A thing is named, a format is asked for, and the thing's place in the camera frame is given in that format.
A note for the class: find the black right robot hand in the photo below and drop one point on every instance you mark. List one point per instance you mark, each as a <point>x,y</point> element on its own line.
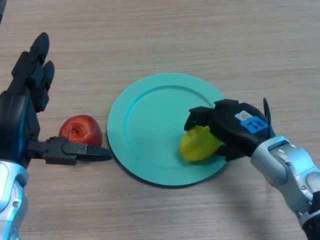
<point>232,130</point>

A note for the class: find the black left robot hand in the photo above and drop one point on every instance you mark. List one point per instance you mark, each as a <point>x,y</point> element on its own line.
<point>13,122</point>

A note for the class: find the yellow starfruit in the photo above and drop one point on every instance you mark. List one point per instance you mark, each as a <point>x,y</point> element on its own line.
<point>200,146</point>

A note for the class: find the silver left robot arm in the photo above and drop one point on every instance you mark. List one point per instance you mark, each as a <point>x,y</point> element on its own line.
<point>10,200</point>

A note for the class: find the green round plate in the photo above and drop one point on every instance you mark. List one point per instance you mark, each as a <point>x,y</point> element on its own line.
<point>155,125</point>

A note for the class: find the red apple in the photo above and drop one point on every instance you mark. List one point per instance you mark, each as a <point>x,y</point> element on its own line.
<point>82,127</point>

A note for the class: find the dark blurred object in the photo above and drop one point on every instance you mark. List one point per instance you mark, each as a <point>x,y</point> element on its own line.
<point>2,10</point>

